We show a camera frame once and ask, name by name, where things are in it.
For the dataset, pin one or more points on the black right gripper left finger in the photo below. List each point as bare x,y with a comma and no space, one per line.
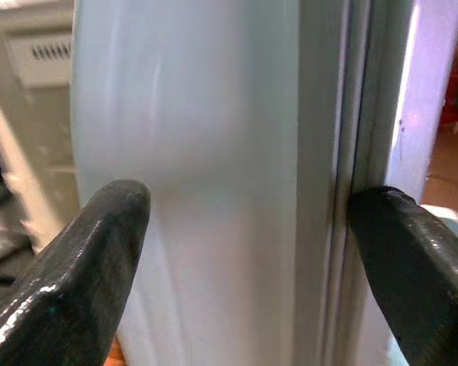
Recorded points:
80,274

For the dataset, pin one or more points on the grey fridge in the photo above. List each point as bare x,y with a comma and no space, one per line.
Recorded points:
30,57

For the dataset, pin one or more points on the grey fridge door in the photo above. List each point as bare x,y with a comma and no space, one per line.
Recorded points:
221,114

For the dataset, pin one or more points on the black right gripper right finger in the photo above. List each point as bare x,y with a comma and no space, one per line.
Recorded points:
420,274

